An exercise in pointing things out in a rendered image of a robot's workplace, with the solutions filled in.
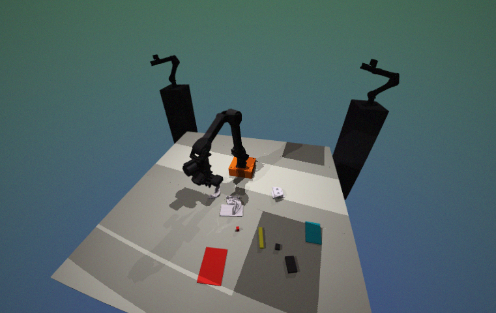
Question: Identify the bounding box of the teal flat plate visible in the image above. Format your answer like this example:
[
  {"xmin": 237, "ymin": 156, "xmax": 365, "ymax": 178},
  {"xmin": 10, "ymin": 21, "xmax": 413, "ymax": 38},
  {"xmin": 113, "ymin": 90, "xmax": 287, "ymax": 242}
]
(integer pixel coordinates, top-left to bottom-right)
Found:
[{"xmin": 305, "ymin": 221, "xmax": 322, "ymax": 245}]

